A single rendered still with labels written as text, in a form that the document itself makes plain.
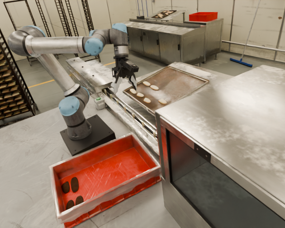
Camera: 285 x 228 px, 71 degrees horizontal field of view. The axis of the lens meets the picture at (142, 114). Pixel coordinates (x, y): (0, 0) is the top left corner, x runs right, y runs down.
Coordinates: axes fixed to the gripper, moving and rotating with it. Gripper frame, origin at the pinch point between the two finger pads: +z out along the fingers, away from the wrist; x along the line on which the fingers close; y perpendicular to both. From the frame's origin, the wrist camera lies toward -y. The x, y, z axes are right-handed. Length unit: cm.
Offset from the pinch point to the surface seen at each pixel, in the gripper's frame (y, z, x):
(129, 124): 15.9, 23.6, -12.7
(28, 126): 86, 28, 32
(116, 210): -21, 47, 27
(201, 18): 160, -105, -340
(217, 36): 138, -67, -373
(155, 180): -26.2, 39.5, 7.3
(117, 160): 0.4, 36.9, 9.6
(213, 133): -64, 3, 25
